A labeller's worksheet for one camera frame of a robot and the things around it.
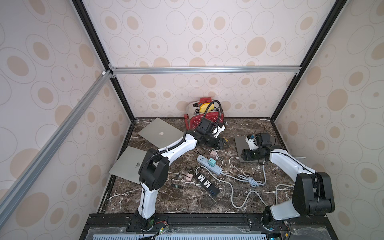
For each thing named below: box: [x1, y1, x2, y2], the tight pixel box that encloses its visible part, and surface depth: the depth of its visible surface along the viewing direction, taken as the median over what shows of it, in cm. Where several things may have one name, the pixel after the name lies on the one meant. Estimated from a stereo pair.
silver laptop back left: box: [138, 117, 184, 149], surface depth 116 cm
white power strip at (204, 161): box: [196, 154, 223, 176], surface depth 93 cm
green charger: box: [208, 158, 217, 167], surface depth 91 cm
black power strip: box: [195, 173, 220, 197], surface depth 85 cm
